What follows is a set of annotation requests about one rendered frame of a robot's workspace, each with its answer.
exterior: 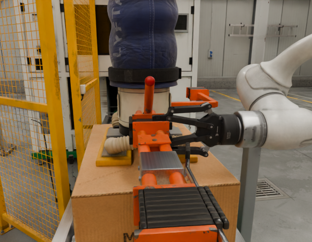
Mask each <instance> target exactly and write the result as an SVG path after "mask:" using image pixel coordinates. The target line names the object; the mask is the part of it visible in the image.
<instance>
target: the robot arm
mask: <svg viewBox="0 0 312 242"><path fill-rule="evenodd" d="M310 59H312V34H310V35H308V36H306V37H305V38H303V39H301V40H299V41H297V42H296V43H294V44H292V45H291V46H290V47H288V48H287V49H285V50H284V51H283V52H282V53H280V54H279V55H278V56H277V57H276V58H274V59H273V60H271V61H267V62H261V63H260V64H250V65H247V66H245V67H244V68H242V69H241V70H240V72H239V73H238V75H237V79H236V88H237V93H238V96H239V98H240V101H241V103H242V105H243V107H244V108H245V110H246V111H236V112H234V113H233V114H216V113H214V112H213V111H212V105H211V104H210V103H208V102H205V103H202V104H200V105H190V106H174V107H169V108H168V111H167V113H166V114H164V115H152V119H137V122H138V121H171V122H176V123H181V124H187V125H193V126H196V127H197V130H196V132H195V133H192V134H189V135H184V136H180V137H175V138H172V143H171V144H170V146H171V149H172V150H173V151H176V153H177V154H182V155H185V152H186V147H185V146H177V145H182V144H185V143H186V142H187V143H192V142H203V143H204V144H205V146H201V147H196V146H190V154H191V155H201V156H203V157H207V156H208V155H209V154H208V151H209V149H210V147H213V146H215V145H235V146H236V147H238V148H242V147H253V148H257V147H262V148H267V149H271V150H289V149H297V148H303V147H307V146H310V145H312V111H310V110H308V109H305V108H299V107H298V105H296V104H294V103H292V102H291V101H289V100H288V99H287V94H288V91H289V89H290V87H291V86H292V75H293V73H294V72H295V71H296V69H297V68H298V67H300V66H301V65H302V64H303V63H304V62H306V61H308V60H310ZM192 112H204V113H208V114H207V115H205V116H204V117H202V118H201V119H195V118H188V117H182V116H176V115H173V114H177V113H192Z"/></svg>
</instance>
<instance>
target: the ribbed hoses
mask: <svg viewBox="0 0 312 242"><path fill-rule="evenodd" d="M115 125H119V118H118V115H117V112H116V113H114V114H113V116H112V127H114V126H115ZM180 136H182V135H180ZM180 136H177V135H176V136H174V135H173V136H172V138H175V137H180ZM177 146H186V144H182V145H177ZM104 147H105V149H106V150H107V152H108V153H109V154H118V153H120V152H122V151H127V150H131V149H132V150H134V149H137V148H138V147H133V145H130V144H129V136H127V137H125V136H124V137H120V138H119V137H117V138H114V137H110V138H108V139H107V140H106V141H105V144H104Z"/></svg>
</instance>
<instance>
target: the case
mask: <svg viewBox="0 0 312 242"><path fill-rule="evenodd" d="M172 123H173V124H172V125H176V126H177V127H178V128H179V129H180V131H181V132H182V134H183V136H184V135H189V134H192V133H191V132H190V131H189V130H188V129H187V128H186V127H185V126H184V125H183V124H181V123H176V122H172ZM107 127H112V124H95V125H93V127H92V130H91V134H90V137H89V140H88V143H87V147H86V150H85V153H84V156H83V160H82V163H81V166H80V169H79V173H78V176H77V179H76V182H75V186H74V189H73V192H72V195H71V202H72V212H73V222H74V232H75V242H134V230H138V229H139V226H134V215H133V186H140V181H139V179H138V177H139V176H140V173H139V171H138V166H139V157H138V148H137V149H134V150H132V164H131V165H126V166H103V167H96V159H97V156H98V152H99V149H100V146H101V143H102V140H103V137H104V134H105V131H106V128H107ZM208 154H209V155H208V156H207V157H203V156H201V155H196V156H197V157H198V161H197V163H190V169H191V171H192V173H193V175H194V177H195V179H196V181H197V182H198V184H199V186H202V187H204V186H208V187H209V189H210V191H211V192H212V194H213V196H214V198H215V199H216V201H217V203H218V204H219V206H220V208H221V209H222V211H223V213H224V214H225V216H226V218H227V219H228V221H229V229H227V230H224V229H223V232H224V234H225V236H226V238H227V239H228V241H229V242H235V239H236V229H237V215H238V204H239V194H240V181H239V180H238V179H237V178H236V177H235V176H234V175H233V174H232V173H231V172H230V171H229V170H228V169H227V168H226V167H225V166H224V165H223V164H222V163H221V162H220V161H219V160H218V159H217V158H216V157H215V156H214V155H213V154H212V153H211V152H210V151H208Z"/></svg>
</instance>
